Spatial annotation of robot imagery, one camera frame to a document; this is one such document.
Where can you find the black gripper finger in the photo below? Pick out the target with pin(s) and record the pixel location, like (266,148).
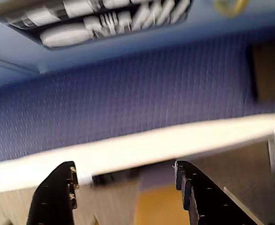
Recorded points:
(205,199)
(53,197)

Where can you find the yellow wooden board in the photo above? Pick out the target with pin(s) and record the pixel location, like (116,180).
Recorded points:
(160,208)

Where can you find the brown panel with black edge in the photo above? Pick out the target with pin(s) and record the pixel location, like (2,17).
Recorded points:
(273,72)

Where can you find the blue toy kitchen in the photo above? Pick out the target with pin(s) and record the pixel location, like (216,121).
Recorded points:
(198,30)

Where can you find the black dishwasher picture sticker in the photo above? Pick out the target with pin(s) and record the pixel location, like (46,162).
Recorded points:
(92,21)

